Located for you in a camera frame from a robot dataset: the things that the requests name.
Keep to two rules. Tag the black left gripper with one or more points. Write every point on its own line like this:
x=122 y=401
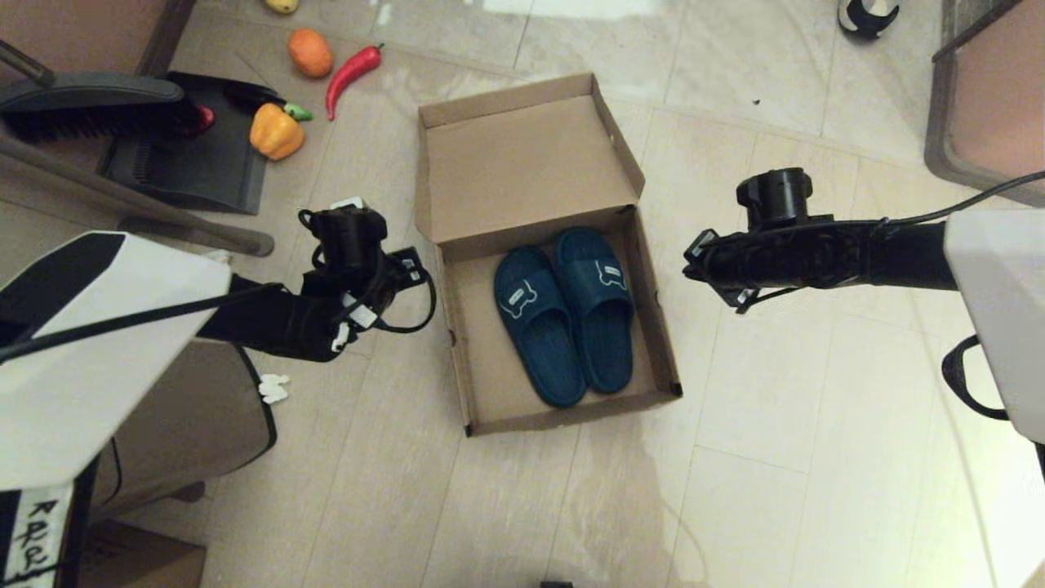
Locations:
x=347 y=241

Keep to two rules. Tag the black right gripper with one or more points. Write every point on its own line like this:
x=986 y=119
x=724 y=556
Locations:
x=775 y=196

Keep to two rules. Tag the brown cardboard shoe box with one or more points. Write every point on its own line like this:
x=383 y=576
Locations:
x=522 y=163

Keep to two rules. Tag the dark blue dog-print slipper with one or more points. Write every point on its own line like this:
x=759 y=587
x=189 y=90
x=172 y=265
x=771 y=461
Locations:
x=608 y=343
x=547 y=351

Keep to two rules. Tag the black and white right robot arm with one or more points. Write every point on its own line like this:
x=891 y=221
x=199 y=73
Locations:
x=816 y=257

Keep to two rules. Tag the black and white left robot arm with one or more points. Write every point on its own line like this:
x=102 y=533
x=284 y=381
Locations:
x=98 y=367

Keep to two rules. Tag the orange toy bell pepper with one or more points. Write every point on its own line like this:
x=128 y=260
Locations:
x=277 y=134

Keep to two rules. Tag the red toy chili pepper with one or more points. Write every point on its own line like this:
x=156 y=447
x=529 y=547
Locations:
x=351 y=75

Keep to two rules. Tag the black plastic dustpan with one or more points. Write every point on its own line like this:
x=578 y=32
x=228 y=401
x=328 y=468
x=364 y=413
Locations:
x=196 y=171

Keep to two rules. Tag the dark toy eggplant green stem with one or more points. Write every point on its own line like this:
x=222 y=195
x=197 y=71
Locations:
x=251 y=96

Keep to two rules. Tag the small red toy fruit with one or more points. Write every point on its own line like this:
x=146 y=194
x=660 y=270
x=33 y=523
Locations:
x=204 y=120

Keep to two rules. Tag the orange toy fruit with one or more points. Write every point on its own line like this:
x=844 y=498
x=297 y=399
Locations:
x=310 y=53

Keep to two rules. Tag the black and white ball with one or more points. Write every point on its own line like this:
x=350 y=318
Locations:
x=868 y=15

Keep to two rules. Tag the brown trash bin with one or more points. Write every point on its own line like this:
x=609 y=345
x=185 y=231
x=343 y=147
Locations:
x=204 y=425

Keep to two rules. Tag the brown table with grey rim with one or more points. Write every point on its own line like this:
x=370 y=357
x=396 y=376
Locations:
x=996 y=98

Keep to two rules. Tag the yellow toy fruit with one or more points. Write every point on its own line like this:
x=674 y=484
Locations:
x=282 y=5

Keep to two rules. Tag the black broom with grey head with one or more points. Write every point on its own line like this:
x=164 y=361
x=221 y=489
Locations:
x=98 y=91

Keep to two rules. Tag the brown furniture panel dark edge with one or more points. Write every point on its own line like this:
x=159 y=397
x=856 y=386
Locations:
x=82 y=33

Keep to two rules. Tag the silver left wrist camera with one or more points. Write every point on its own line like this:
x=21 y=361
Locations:
x=347 y=202

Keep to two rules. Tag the brown metal furniture frame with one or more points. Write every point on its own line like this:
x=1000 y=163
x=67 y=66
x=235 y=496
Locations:
x=163 y=216

